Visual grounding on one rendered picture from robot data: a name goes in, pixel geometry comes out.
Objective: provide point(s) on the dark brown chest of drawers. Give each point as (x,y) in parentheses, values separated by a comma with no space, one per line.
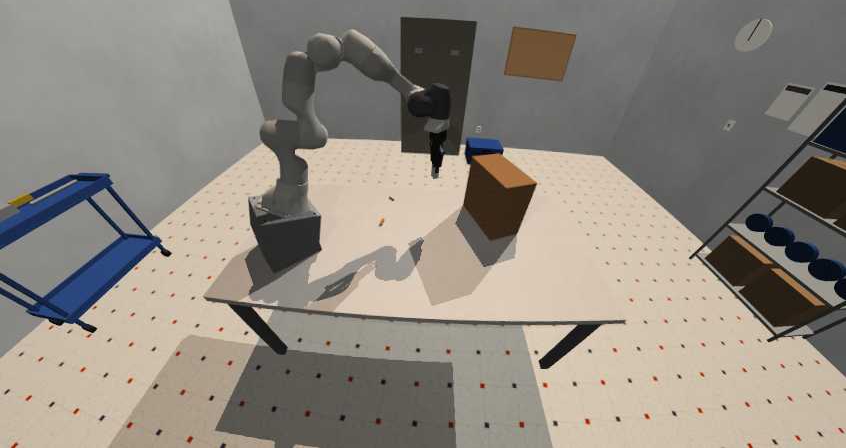
(519,189)

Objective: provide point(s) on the brown wooden drawer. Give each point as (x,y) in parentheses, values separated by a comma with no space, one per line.
(496,190)
(480,174)
(473,207)
(484,222)
(491,209)
(473,186)

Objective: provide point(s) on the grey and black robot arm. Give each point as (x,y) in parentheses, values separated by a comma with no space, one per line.
(283,137)

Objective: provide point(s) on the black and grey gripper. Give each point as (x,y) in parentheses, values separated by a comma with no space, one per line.
(436,154)

